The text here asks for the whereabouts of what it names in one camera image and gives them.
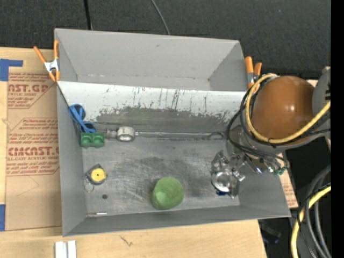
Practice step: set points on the clear round glass thing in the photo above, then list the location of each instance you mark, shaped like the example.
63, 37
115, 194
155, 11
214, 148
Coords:
221, 181

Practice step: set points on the grey metal bin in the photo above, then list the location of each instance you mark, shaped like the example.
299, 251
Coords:
150, 154

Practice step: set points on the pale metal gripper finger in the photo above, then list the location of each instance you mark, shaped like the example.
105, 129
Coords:
234, 188
219, 160

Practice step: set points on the yellow and grey tape measure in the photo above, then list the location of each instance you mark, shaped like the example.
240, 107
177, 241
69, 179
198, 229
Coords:
97, 175

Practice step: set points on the green felt cup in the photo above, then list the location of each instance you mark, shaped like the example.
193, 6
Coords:
167, 193

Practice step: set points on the brown cardboard board red print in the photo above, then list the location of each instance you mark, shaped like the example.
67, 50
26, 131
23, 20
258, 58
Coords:
29, 192

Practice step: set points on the silver round metal tool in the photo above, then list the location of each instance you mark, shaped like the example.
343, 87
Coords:
125, 134

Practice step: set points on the green toy block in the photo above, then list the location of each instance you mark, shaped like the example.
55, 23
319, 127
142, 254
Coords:
92, 140

